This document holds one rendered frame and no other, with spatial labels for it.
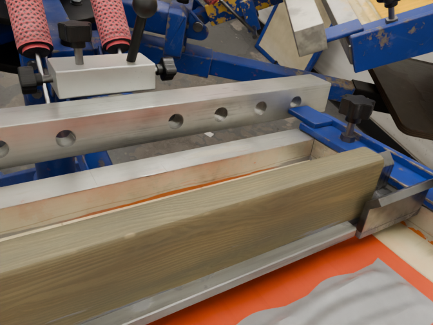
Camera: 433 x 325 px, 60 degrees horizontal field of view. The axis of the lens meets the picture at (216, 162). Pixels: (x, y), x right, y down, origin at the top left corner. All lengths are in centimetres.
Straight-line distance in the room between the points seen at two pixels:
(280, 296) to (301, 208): 8
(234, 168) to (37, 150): 23
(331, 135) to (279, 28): 261
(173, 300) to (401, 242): 27
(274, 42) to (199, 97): 266
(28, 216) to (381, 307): 34
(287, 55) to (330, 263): 269
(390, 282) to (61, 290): 29
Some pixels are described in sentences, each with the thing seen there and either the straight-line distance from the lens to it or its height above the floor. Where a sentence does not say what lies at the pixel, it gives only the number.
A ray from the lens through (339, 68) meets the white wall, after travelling 287.
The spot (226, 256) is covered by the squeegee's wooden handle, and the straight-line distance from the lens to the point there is 31.
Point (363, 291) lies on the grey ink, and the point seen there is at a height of 110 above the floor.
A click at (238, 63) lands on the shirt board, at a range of 99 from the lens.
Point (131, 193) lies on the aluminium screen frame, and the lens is 43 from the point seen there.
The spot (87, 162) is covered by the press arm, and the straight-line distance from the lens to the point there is 66.
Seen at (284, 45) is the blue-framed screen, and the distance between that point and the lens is 307.
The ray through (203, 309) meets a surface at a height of 108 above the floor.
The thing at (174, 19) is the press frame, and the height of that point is 103.
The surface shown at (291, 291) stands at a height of 109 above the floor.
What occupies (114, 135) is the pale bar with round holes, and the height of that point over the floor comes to 108.
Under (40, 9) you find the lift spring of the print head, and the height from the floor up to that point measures 111.
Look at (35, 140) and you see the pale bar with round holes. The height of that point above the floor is 109.
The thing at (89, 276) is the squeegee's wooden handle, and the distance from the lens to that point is 26.
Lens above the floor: 139
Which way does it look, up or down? 43 degrees down
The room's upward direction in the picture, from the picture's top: 17 degrees clockwise
